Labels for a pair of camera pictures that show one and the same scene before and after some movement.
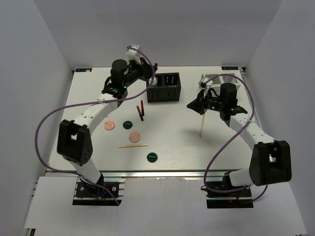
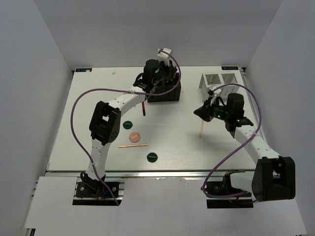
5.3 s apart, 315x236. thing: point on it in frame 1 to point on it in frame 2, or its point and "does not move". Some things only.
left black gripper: [146, 70] to [170, 70]
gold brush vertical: [203, 116] does not move
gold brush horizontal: [133, 146] does not move
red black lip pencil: [142, 107] does not move
